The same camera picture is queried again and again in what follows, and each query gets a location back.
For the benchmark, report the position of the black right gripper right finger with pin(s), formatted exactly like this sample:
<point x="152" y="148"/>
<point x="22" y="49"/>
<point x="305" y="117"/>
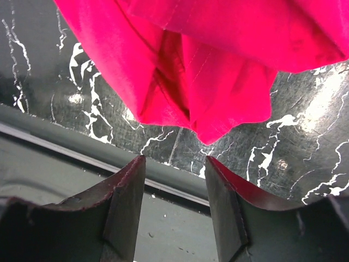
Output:
<point x="251" y="224"/>

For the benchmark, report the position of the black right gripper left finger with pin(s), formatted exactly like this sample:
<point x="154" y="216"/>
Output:
<point x="98" y="224"/>

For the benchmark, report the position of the pink t shirt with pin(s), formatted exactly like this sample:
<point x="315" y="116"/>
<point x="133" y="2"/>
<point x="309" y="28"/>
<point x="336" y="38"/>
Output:
<point x="207" y="66"/>

